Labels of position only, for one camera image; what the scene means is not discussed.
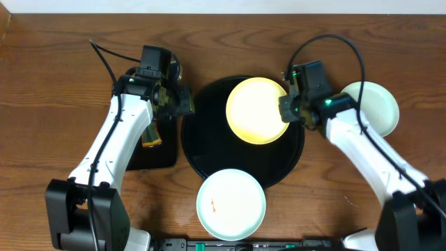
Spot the yellow plastic plate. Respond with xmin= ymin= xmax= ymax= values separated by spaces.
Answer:
xmin=226 ymin=77 xmax=289 ymax=145

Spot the yellow green sponge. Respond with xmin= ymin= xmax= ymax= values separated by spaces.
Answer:
xmin=141 ymin=122 xmax=162 ymax=148

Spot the mint green plate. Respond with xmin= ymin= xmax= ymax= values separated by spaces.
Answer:
xmin=196 ymin=169 xmax=266 ymax=241
xmin=360 ymin=82 xmax=399 ymax=137

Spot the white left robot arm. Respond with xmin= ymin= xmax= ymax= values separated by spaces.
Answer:
xmin=45 ymin=75 xmax=194 ymax=250

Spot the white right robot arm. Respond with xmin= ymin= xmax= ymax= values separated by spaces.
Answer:
xmin=279 ymin=93 xmax=445 ymax=250

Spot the rectangular black tray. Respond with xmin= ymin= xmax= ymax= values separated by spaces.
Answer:
xmin=127 ymin=119 xmax=178 ymax=171

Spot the round black tray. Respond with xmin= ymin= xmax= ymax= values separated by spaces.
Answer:
xmin=181 ymin=75 xmax=305 ymax=189

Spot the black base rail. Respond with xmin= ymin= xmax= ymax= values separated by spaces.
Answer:
xmin=148 ymin=238 xmax=351 ymax=251

